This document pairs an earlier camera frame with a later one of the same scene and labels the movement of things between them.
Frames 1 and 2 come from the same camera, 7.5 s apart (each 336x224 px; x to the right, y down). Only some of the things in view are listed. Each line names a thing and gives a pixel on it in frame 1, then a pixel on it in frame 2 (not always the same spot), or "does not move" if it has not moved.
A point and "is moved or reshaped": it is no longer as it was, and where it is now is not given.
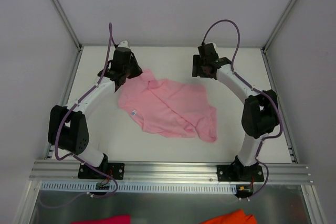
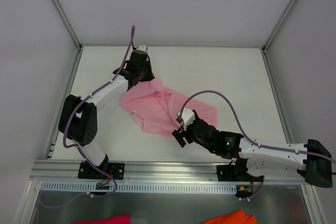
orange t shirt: (238, 216) does not move
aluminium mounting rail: (53, 171) does not move
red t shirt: (120, 219) does not move
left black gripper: (121, 76) to (145, 74)
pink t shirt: (168, 108) is moved or reshaped
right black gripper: (199, 66) to (185, 135)
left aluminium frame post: (59, 9) does not move
